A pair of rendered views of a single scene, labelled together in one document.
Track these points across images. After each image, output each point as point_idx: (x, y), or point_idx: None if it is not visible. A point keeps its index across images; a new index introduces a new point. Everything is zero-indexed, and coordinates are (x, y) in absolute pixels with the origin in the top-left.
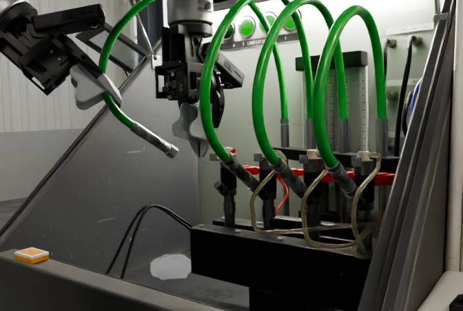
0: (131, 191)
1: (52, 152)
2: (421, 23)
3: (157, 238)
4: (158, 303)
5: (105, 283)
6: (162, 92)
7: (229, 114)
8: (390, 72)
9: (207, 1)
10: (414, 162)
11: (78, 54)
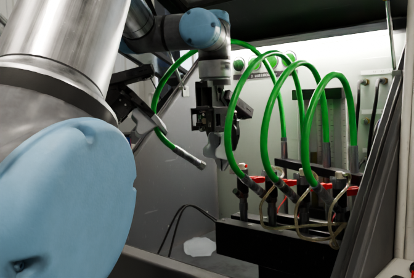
0: (168, 190)
1: None
2: (387, 68)
3: (187, 225)
4: (199, 276)
5: (161, 261)
6: (195, 126)
7: (241, 129)
8: (364, 103)
9: (227, 62)
10: (369, 185)
11: (138, 102)
